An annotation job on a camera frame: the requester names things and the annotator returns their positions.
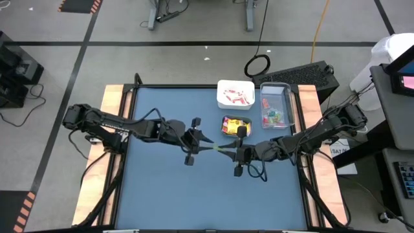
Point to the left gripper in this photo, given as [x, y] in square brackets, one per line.
[191, 140]

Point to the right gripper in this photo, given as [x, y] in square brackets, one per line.
[245, 153]

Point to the white red-striped candy roll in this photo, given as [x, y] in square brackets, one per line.
[247, 99]
[241, 94]
[230, 97]
[238, 101]
[231, 92]

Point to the teal gummy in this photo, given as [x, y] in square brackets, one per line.
[271, 114]

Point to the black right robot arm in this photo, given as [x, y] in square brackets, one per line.
[317, 132]

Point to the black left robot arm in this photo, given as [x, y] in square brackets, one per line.
[110, 124]

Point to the teal plastic bin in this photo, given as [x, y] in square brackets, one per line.
[236, 116]

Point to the white plastic box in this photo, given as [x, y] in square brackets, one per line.
[235, 106]

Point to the clear plastic bin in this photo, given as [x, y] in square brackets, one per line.
[278, 92]

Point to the wooden side board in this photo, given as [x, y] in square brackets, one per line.
[309, 97]
[110, 97]

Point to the black perforated computer tower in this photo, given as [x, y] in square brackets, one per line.
[297, 77]

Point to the white paper sheet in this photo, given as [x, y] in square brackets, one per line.
[343, 153]

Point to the black power strip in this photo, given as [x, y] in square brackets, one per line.
[168, 16]

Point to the gray metal stand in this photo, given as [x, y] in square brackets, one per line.
[152, 14]
[249, 16]

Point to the gray desk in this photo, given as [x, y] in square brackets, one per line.
[394, 119]

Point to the black caster wheel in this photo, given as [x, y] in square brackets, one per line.
[383, 217]

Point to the gray side table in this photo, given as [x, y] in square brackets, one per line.
[391, 210]

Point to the black keyboard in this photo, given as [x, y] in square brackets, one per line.
[407, 179]

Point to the black monitor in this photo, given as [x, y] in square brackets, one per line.
[396, 81]

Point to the white plastic bag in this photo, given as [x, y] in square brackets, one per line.
[388, 48]

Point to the hazard-striped black floor mat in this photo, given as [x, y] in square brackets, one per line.
[77, 4]
[9, 210]

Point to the black computer case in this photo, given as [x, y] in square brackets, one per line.
[13, 94]
[16, 55]

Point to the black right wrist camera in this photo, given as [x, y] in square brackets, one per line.
[241, 132]

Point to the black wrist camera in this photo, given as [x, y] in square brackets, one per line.
[195, 122]
[241, 132]

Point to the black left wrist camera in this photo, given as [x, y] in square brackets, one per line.
[195, 122]

